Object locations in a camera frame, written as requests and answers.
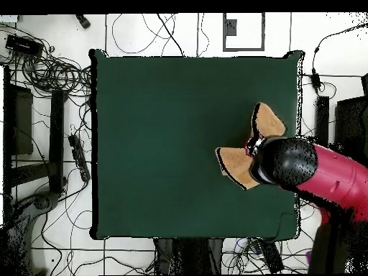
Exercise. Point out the black beam stand frame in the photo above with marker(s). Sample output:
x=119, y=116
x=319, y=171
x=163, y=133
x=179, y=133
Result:
x=56, y=138

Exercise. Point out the black adapter box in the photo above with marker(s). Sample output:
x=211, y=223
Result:
x=23, y=45

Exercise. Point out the black upright beam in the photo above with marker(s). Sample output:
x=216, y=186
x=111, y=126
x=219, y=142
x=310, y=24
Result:
x=322, y=120

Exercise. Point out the black power strip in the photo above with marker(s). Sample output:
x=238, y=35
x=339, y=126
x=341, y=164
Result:
x=271, y=256
x=79, y=158

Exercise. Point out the dark green table cloth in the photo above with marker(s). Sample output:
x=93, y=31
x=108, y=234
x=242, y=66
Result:
x=129, y=115

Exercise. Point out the black box panel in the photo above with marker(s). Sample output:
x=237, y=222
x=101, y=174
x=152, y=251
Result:
x=349, y=129

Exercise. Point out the black pedestal stand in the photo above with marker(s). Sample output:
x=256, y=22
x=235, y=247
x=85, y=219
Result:
x=189, y=256

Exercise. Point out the small black device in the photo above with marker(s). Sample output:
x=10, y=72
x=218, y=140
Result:
x=83, y=21

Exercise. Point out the grey tripod base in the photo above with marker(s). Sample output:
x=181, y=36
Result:
x=43, y=201

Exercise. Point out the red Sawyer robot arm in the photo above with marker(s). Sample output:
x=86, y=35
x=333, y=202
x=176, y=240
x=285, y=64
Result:
x=339, y=178

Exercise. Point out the grey rectangular floor frame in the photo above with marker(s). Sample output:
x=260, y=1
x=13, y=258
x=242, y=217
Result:
x=243, y=49

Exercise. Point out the tan terry towel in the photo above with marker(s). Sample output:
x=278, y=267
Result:
x=235, y=164

